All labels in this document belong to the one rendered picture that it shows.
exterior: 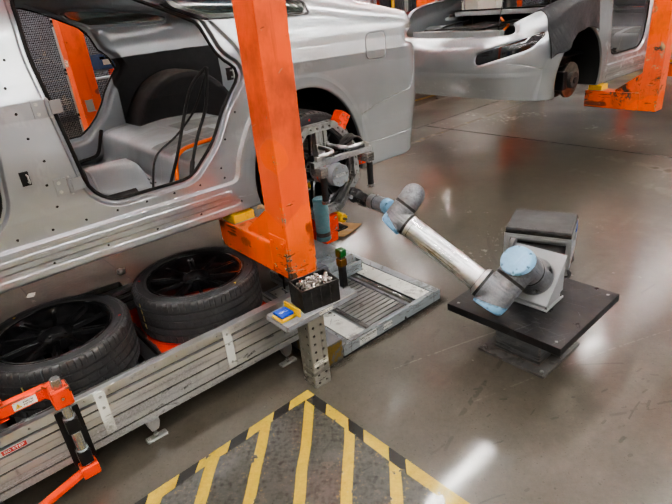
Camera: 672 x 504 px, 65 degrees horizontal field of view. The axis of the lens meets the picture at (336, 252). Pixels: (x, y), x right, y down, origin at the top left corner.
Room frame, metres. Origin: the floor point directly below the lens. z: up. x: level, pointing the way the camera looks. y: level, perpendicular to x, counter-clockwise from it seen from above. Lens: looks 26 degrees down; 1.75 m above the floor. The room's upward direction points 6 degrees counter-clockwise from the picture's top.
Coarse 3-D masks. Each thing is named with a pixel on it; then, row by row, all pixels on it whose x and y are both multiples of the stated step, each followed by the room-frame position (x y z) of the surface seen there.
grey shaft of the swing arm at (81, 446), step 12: (60, 384) 1.65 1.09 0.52; (72, 408) 1.69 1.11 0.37; (60, 420) 1.66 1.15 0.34; (72, 420) 1.64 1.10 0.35; (72, 432) 1.63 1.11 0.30; (84, 432) 1.69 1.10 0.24; (72, 444) 1.66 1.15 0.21; (84, 444) 1.65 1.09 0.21; (72, 456) 1.65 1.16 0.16; (84, 456) 1.63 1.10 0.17
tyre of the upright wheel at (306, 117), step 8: (304, 112) 3.06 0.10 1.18; (312, 112) 3.07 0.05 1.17; (320, 112) 3.10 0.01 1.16; (304, 120) 3.02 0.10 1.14; (312, 120) 3.06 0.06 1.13; (320, 120) 3.09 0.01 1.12; (256, 160) 2.96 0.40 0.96; (256, 168) 2.95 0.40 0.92; (256, 176) 2.95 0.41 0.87; (256, 184) 2.96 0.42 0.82
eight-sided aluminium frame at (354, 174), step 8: (328, 120) 3.07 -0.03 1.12; (304, 128) 2.92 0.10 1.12; (312, 128) 2.95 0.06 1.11; (320, 128) 2.98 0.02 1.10; (328, 128) 3.02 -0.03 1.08; (336, 128) 3.05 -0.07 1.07; (304, 136) 2.91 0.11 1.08; (352, 160) 3.13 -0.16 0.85; (352, 168) 3.14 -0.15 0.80; (352, 176) 3.14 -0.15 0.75; (344, 184) 3.13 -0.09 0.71; (352, 184) 3.11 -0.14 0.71; (344, 192) 3.08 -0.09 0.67; (336, 200) 3.08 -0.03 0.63; (344, 200) 3.07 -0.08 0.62; (336, 208) 3.03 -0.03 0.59; (312, 216) 2.90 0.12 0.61
